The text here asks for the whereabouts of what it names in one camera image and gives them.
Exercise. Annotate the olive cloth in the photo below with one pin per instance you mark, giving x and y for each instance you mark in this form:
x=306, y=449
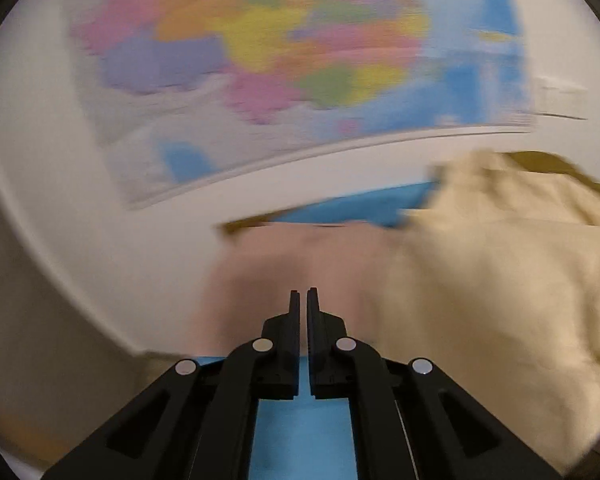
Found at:
x=540, y=161

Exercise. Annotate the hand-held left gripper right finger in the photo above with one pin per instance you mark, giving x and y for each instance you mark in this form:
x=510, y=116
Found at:
x=314, y=332

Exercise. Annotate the pink pillow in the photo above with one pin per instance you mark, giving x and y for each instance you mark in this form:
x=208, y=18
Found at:
x=290, y=260

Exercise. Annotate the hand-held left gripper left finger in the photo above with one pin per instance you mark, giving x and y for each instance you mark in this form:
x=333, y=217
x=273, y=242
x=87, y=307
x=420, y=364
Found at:
x=294, y=332

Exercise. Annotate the colourful wall map poster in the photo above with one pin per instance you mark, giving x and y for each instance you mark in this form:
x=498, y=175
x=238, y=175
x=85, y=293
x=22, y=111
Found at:
x=290, y=60

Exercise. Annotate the white paper sheet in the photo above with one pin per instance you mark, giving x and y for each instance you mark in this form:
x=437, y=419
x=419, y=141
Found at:
x=560, y=97

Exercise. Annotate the blue bed sheet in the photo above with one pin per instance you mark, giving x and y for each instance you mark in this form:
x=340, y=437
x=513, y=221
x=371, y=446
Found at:
x=300, y=440

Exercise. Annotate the brown bed headboard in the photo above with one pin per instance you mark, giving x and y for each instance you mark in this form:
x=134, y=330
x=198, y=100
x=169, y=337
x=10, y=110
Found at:
x=245, y=224

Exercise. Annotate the cream garment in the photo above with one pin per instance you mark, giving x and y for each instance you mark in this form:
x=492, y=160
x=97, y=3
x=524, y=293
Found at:
x=505, y=310

